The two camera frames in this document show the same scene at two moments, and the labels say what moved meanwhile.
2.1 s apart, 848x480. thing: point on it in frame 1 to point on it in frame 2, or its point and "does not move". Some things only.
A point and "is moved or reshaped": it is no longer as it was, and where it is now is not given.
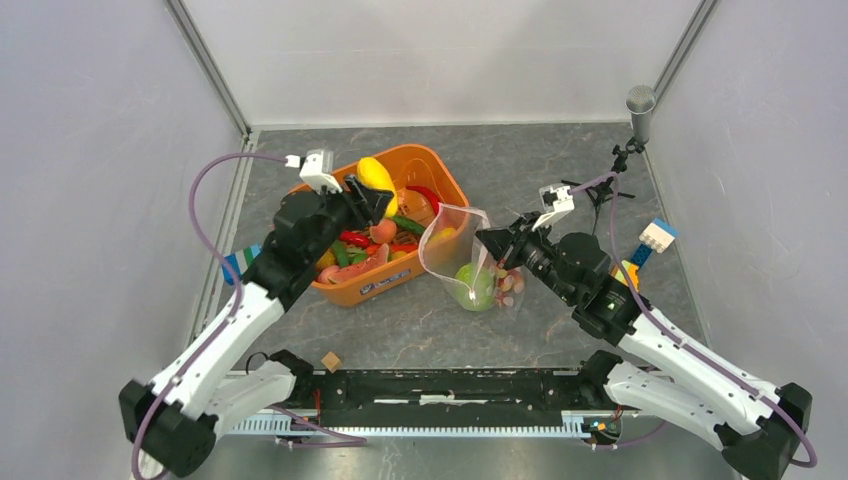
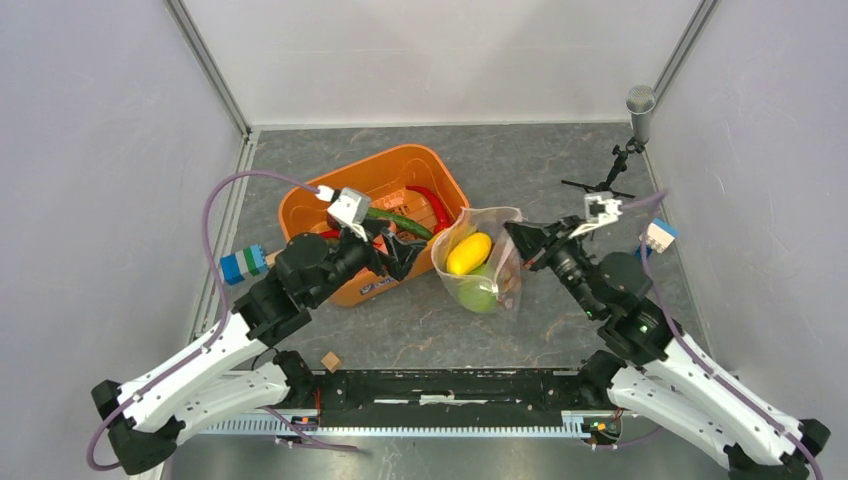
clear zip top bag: x=448 y=251 is moved or reshaped
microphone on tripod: x=639 y=102 does not move
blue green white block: x=240 y=262 does not move
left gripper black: x=371 y=203 to x=399 y=258
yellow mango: x=373 y=173 to x=469 y=253
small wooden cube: x=330 y=361 does not move
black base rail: x=433 y=402 does not move
